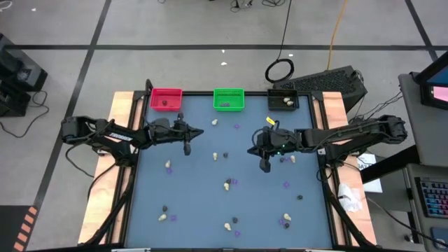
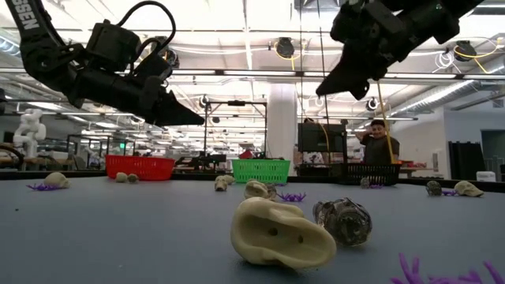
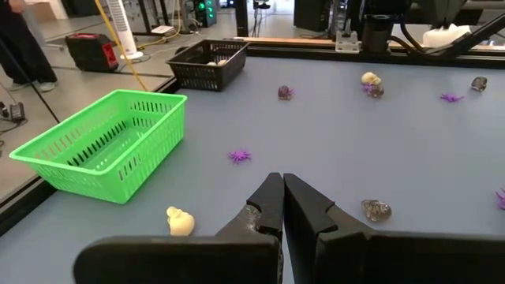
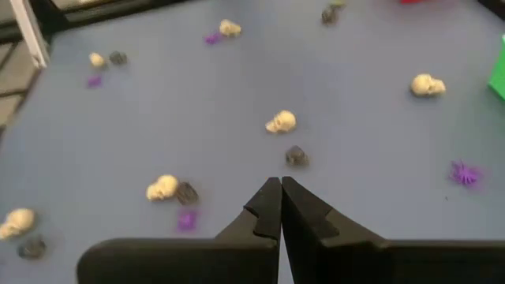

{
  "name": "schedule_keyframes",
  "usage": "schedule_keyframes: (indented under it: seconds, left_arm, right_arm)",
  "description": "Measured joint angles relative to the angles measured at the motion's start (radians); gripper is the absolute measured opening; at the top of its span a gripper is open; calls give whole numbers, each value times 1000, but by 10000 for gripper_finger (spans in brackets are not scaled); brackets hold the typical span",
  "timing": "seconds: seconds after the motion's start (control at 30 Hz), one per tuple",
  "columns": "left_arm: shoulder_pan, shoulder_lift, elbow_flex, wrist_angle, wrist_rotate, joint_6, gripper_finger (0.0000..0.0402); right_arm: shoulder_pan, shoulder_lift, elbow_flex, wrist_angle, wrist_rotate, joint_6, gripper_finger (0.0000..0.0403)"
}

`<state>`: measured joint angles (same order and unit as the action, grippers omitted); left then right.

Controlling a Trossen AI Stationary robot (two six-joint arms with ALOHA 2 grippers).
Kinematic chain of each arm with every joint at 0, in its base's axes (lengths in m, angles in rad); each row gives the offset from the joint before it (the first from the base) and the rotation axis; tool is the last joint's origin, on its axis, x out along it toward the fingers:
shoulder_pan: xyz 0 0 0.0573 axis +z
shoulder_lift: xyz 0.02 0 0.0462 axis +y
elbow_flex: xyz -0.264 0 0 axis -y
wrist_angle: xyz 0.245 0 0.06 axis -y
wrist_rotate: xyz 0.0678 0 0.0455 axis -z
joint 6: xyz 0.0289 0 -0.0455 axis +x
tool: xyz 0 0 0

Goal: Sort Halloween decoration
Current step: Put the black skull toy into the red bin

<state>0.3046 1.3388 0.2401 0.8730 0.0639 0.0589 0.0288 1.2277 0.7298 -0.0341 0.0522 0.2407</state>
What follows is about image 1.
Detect crumpled white paper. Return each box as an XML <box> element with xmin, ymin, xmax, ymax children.
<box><xmin>337</xmin><ymin>182</ymin><xmax>364</xmax><ymax>214</ymax></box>

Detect black diagonal beam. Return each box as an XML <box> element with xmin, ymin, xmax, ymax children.
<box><xmin>360</xmin><ymin>145</ymin><xmax>421</xmax><ymax>185</ymax></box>

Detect wooden side board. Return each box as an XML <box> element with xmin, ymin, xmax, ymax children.
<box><xmin>77</xmin><ymin>91</ymin><xmax>136</xmax><ymax>245</ymax></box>
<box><xmin>321</xmin><ymin>91</ymin><xmax>377</xmax><ymax>246</ymax></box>

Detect backlit keyboard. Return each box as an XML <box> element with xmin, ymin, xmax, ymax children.
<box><xmin>414</xmin><ymin>176</ymin><xmax>448</xmax><ymax>220</ymax></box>

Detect green plastic basket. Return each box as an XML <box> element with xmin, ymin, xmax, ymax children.
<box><xmin>212</xmin><ymin>87</ymin><xmax>245</xmax><ymax>113</ymax></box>

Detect computer mouse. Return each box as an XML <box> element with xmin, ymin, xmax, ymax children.
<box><xmin>429</xmin><ymin>226</ymin><xmax>448</xmax><ymax>250</ymax></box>

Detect large black equipment case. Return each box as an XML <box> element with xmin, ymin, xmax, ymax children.
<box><xmin>0</xmin><ymin>33</ymin><xmax>49</xmax><ymax>92</ymax></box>

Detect yellow hanging cable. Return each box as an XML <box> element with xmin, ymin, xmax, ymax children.
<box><xmin>326</xmin><ymin>0</ymin><xmax>349</xmax><ymax>71</ymax></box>

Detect white paper sheet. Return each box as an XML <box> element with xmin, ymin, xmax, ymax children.
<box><xmin>356</xmin><ymin>153</ymin><xmax>384</xmax><ymax>194</ymax></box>

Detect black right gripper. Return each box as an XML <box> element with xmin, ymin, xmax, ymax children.
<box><xmin>246</xmin><ymin>120</ymin><xmax>305</xmax><ymax>174</ymax></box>

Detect black perforated computer case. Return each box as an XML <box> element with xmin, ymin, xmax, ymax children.
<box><xmin>272</xmin><ymin>65</ymin><xmax>368</xmax><ymax>113</ymax></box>

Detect black floor cable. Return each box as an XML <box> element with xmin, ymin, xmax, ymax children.
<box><xmin>0</xmin><ymin>90</ymin><xmax>50</xmax><ymax>139</ymax></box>

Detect black monitor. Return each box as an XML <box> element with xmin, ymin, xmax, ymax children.
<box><xmin>414</xmin><ymin>50</ymin><xmax>448</xmax><ymax>87</ymax></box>

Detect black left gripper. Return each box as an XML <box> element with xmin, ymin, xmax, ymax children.
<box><xmin>148</xmin><ymin>111</ymin><xmax>205</xmax><ymax>157</ymax></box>

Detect black coiled cable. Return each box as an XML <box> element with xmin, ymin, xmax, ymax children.
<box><xmin>264</xmin><ymin>0</ymin><xmax>295</xmax><ymax>84</ymax></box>

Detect red plastic basket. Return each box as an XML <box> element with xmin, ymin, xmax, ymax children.
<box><xmin>149</xmin><ymin>87</ymin><xmax>183</xmax><ymax>112</ymax></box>

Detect black cable bundle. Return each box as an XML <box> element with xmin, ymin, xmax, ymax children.
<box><xmin>229</xmin><ymin>0</ymin><xmax>291</xmax><ymax>8</ymax></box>

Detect black plastic basket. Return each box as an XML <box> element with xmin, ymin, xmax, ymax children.
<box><xmin>267</xmin><ymin>88</ymin><xmax>300</xmax><ymax>112</ymax></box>

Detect grey desk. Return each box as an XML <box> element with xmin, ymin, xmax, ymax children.
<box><xmin>398</xmin><ymin>71</ymin><xmax>448</xmax><ymax>252</ymax></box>

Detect small black equipment case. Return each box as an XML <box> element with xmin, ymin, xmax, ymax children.
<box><xmin>0</xmin><ymin>83</ymin><xmax>32</xmax><ymax>118</ymax></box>

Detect orange striped floor mat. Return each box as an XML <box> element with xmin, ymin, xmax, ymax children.
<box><xmin>0</xmin><ymin>204</ymin><xmax>39</xmax><ymax>252</ymax></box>

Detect small screen device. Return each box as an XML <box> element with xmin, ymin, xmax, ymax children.
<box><xmin>419</xmin><ymin>83</ymin><xmax>448</xmax><ymax>111</ymax></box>

